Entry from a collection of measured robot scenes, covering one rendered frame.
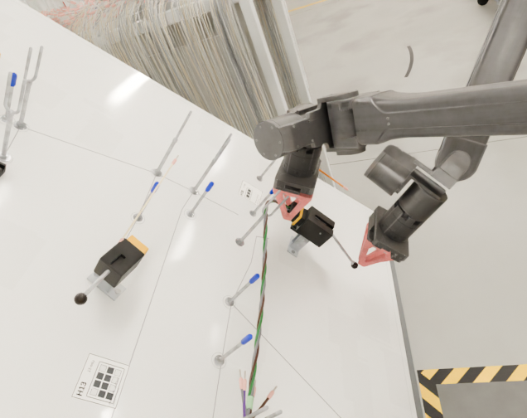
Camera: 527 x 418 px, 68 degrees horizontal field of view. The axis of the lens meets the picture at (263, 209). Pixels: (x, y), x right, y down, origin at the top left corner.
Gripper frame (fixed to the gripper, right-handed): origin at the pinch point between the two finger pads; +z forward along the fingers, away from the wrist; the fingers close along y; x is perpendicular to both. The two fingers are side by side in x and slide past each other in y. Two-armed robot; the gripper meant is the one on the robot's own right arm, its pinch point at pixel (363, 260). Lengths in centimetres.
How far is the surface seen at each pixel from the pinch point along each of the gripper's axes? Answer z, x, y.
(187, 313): 3.2, -24.8, 25.5
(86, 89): -2, -61, -3
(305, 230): -1.6, -13.1, 2.3
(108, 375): 2.4, -29.5, 38.0
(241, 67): 1, -45, -54
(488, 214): 36, 89, -128
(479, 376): 57, 84, -43
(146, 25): 3, -74, -52
